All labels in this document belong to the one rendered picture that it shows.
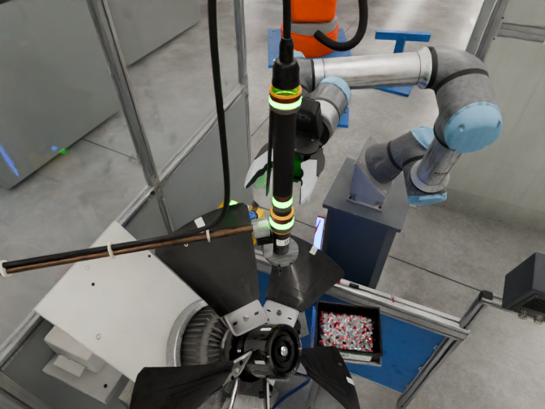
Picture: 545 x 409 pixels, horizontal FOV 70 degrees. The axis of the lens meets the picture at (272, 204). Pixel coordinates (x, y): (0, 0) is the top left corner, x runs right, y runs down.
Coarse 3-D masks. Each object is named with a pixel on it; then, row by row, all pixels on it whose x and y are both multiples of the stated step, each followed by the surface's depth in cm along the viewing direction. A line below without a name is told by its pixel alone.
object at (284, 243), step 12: (288, 48) 46; (276, 60) 48; (288, 60) 47; (276, 72) 48; (288, 72) 48; (276, 84) 49; (288, 84) 49; (276, 240) 73; (288, 240) 73; (276, 252) 76
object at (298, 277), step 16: (304, 240) 115; (304, 256) 111; (320, 256) 113; (272, 272) 106; (288, 272) 106; (304, 272) 107; (320, 272) 109; (336, 272) 112; (272, 288) 102; (288, 288) 102; (304, 288) 103; (320, 288) 105; (288, 304) 99; (304, 304) 100
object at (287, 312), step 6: (270, 300) 100; (264, 306) 99; (270, 306) 99; (276, 306) 99; (282, 306) 99; (270, 312) 98; (276, 312) 98; (282, 312) 98; (288, 312) 98; (294, 312) 98; (270, 318) 96; (276, 318) 96; (282, 318) 96; (294, 318) 97; (288, 324) 95
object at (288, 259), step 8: (256, 224) 70; (256, 232) 69; (264, 232) 70; (256, 240) 71; (264, 240) 71; (272, 240) 71; (264, 248) 73; (272, 248) 77; (296, 248) 77; (264, 256) 75; (272, 256) 76; (280, 256) 76; (288, 256) 76; (296, 256) 76; (272, 264) 76; (280, 264) 75; (288, 264) 75
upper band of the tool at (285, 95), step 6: (270, 90) 51; (276, 90) 53; (282, 90) 54; (288, 90) 54; (294, 90) 53; (300, 90) 51; (276, 96) 50; (282, 96) 50; (288, 96) 50; (294, 96) 50; (276, 102) 51; (294, 102) 51
